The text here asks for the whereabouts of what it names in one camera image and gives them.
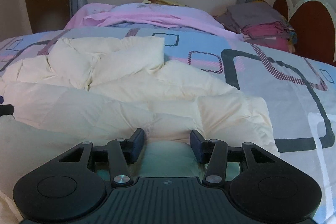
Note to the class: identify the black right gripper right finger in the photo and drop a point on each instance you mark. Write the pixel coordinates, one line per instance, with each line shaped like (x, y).
(213, 154)

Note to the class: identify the yellow patterned pillow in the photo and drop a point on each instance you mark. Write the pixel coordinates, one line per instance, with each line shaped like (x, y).
(163, 2)

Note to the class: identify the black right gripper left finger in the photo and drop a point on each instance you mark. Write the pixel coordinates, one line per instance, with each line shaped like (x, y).
(121, 154)

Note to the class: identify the red heart headboard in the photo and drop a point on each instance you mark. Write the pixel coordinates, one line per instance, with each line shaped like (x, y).
(314, 24)

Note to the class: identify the pink blanket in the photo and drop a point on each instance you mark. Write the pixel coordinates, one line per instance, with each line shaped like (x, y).
(102, 15)

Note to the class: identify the patterned bed sheet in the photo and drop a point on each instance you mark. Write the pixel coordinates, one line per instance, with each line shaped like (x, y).
(299, 92)

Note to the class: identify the cream white puffy jacket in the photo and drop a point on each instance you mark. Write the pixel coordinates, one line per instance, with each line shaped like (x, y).
(100, 89)

